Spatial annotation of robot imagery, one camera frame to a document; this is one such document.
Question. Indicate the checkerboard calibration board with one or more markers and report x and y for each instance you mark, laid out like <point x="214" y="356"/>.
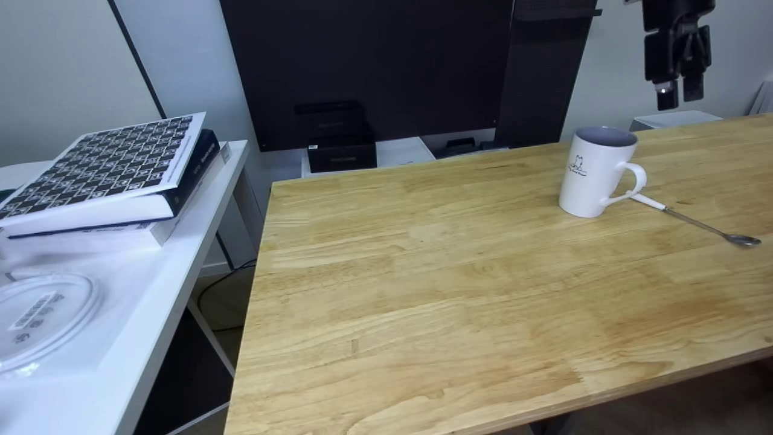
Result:
<point x="105" y="165"/>

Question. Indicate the large black panel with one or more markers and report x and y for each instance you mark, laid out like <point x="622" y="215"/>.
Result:
<point x="362" y="57"/>

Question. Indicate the dark perforated panel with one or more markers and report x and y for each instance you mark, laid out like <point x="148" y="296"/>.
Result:
<point x="538" y="73"/>

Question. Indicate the clear round plastic lid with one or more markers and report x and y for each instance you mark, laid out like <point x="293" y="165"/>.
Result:
<point x="40" y="318"/>

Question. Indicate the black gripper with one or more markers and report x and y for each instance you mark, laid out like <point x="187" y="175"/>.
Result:
<point x="677" y="32"/>

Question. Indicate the black book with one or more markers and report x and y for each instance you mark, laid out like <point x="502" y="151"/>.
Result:
<point x="197" y="165"/>

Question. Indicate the white mug grey inside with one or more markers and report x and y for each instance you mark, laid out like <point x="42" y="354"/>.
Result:
<point x="588" y="183"/>

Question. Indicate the small black block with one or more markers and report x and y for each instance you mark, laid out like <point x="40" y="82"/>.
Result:
<point x="464" y="145"/>

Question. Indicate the white side table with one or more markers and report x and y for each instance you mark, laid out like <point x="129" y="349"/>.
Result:
<point x="160" y="273"/>

